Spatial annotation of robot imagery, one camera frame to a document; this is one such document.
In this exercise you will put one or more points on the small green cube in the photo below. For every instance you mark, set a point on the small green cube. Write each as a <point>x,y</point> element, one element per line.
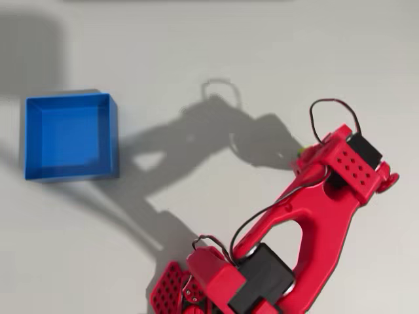
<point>301,151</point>

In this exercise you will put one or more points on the red robot arm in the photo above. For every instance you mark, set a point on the red robot arm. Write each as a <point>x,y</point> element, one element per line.
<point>327,216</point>

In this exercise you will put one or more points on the blue box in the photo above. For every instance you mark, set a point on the blue box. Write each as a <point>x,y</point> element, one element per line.
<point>70,137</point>

